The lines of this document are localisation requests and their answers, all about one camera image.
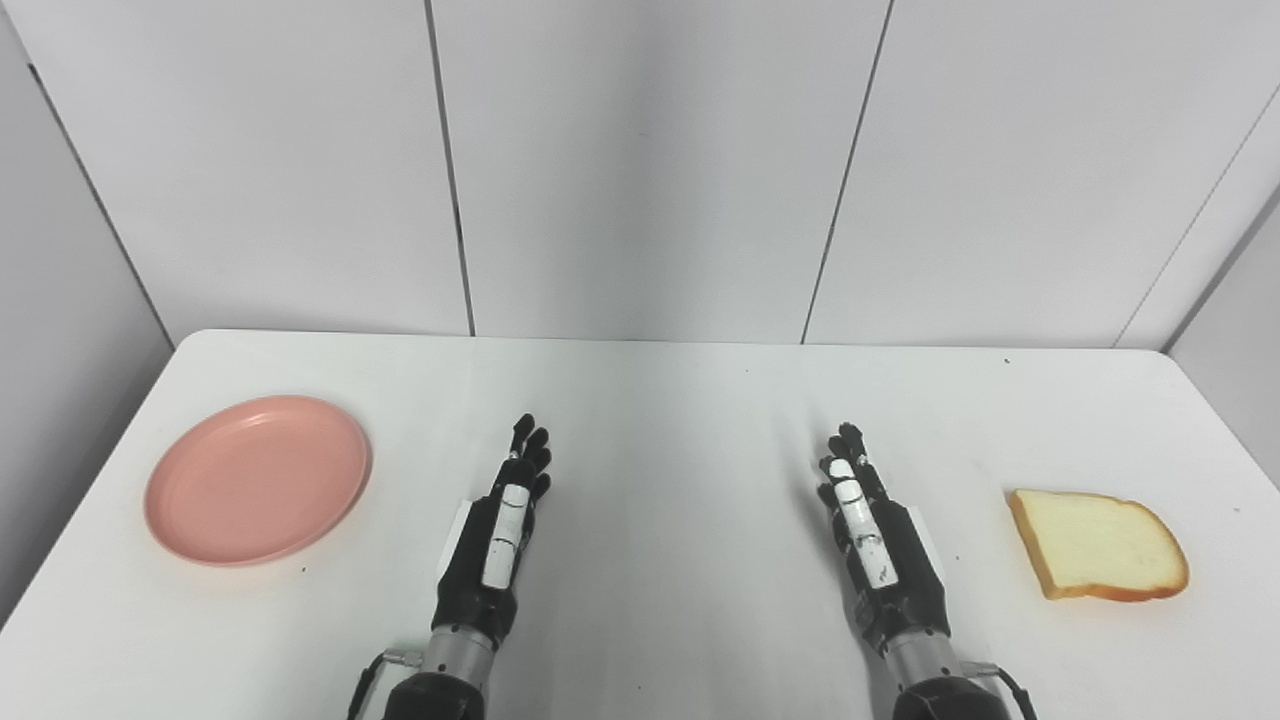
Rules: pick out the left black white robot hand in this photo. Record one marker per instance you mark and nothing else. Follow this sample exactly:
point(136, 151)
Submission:
point(478, 580)

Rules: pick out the pink round plate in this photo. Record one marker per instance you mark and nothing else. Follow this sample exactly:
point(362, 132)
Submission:
point(257, 480)

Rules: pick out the slice of bread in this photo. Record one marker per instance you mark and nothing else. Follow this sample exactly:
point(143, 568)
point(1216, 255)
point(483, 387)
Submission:
point(1095, 545)

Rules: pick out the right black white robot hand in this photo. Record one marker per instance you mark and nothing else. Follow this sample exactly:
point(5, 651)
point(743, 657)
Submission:
point(900, 580)

